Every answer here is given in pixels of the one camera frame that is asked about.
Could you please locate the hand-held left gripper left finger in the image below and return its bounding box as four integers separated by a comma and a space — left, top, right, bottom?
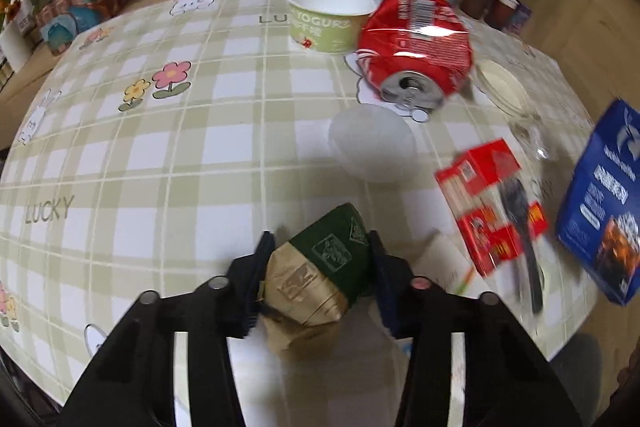
55, 232, 276, 427

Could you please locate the black plastic spoon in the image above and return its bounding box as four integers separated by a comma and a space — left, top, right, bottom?
500, 179, 546, 314

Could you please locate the checked tablecloth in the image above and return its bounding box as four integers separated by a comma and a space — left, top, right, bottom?
0, 0, 608, 427

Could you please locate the clear plastic piece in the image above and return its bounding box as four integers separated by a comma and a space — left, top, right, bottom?
510, 114, 553, 162

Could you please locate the teal packet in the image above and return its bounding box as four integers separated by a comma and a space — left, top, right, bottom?
42, 4, 101, 55

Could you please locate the purple small box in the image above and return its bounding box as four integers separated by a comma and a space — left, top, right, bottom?
510, 2, 533, 35

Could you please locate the brown and green paper bag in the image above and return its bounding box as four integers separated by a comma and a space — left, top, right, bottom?
257, 203, 378, 358

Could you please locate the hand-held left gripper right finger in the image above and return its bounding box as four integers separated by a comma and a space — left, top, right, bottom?
367, 231, 583, 427

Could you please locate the red snack box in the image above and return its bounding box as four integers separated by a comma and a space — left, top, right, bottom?
435, 138, 550, 278

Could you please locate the red paper cup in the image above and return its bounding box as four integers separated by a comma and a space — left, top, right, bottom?
487, 0, 521, 30

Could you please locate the blue cardboard box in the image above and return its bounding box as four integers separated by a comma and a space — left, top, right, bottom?
556, 98, 640, 307

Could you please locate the crushed red soda can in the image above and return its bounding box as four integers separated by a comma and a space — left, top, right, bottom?
356, 0, 474, 110

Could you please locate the white paper scrap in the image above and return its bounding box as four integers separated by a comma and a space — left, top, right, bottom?
412, 231, 476, 295

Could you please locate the green yogurt paper cup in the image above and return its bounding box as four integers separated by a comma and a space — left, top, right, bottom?
285, 0, 377, 56

